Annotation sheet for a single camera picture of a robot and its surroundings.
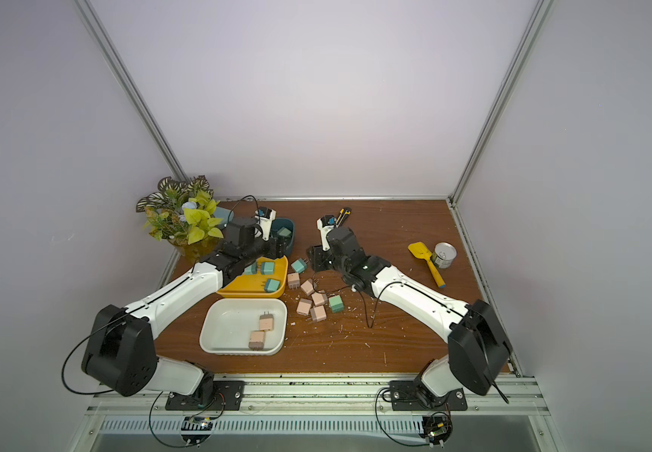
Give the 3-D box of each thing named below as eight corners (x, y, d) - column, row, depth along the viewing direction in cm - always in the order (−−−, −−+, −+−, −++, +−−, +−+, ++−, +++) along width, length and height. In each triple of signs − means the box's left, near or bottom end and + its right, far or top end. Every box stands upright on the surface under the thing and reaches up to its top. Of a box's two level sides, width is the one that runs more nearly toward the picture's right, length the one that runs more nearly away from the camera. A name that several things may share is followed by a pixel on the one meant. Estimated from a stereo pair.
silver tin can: (434, 268, 99) (438, 261, 95) (429, 250, 105) (432, 242, 101) (455, 268, 99) (460, 261, 95) (449, 250, 104) (453, 242, 101)
